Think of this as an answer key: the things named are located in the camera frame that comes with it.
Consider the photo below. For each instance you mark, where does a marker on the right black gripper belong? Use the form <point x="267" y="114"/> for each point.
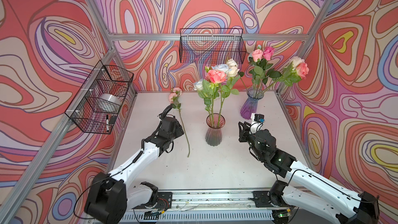
<point x="245" y="131"/>

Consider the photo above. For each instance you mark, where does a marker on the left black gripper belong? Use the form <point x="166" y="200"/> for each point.
<point x="179" y="129"/>

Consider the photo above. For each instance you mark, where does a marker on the purple glass vase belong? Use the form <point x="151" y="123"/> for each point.
<point x="251" y="104"/>

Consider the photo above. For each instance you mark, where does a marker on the pale pink flower bunch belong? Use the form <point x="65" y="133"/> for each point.
<point x="174" y="97"/>

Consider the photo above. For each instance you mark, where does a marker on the red glass vase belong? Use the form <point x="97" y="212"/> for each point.
<point x="215" y="130"/>

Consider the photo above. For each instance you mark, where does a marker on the white blue rose stem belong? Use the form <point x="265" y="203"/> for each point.
<point x="198" y="85"/>

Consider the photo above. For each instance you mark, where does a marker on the cream rose stem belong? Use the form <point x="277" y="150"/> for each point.
<point x="228" y="87"/>
<point x="296" y="61"/>

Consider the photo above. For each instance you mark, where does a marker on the salmon pink rose stem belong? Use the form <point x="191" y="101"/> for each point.
<point x="214" y="88"/>

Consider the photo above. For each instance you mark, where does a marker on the coral pink rose stem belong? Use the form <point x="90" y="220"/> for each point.
<point x="302" y="72"/>

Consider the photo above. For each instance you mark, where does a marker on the pale blue rose stem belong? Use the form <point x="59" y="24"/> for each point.
<point x="221" y="67"/>

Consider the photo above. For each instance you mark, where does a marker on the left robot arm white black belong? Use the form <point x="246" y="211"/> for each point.
<point x="111" y="195"/>

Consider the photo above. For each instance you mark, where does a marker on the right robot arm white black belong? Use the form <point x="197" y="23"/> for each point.
<point x="302" y="187"/>

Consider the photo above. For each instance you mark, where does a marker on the black marker pen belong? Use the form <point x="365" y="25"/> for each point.
<point x="107" y="124"/>

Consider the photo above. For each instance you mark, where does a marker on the silver tape roll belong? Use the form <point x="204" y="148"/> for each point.
<point x="109" y="103"/>

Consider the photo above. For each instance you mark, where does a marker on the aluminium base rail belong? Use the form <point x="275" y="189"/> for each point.
<point x="231" y="199"/>

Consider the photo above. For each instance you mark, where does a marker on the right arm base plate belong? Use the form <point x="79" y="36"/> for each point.
<point x="263" y="198"/>

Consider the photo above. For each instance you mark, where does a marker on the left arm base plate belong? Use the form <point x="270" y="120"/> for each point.
<point x="162" y="201"/>

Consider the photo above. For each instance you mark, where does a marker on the left black wire basket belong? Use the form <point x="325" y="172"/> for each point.
<point x="85" y="114"/>

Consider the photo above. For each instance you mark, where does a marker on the black wire basket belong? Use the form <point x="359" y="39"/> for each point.
<point x="211" y="45"/>
<point x="85" y="114"/>

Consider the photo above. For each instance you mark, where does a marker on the back black wire basket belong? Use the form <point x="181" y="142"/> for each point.
<point x="211" y="45"/>

